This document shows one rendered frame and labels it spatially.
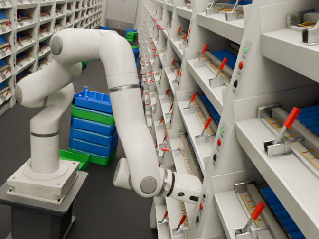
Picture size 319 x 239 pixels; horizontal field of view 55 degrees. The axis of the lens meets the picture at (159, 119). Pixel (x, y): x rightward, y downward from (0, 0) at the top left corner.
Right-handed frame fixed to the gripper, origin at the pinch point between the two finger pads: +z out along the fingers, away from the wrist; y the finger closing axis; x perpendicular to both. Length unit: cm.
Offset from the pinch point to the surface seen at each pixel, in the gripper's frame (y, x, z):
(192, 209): 2.0, 7.8, -3.7
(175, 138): 54, 3, 0
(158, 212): 52, 43, 5
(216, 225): -16.0, 0.2, -5.0
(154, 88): 194, 7, 12
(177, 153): 37.5, 3.8, -2.5
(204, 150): 5.0, -11.8, -6.6
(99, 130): 119, 33, -30
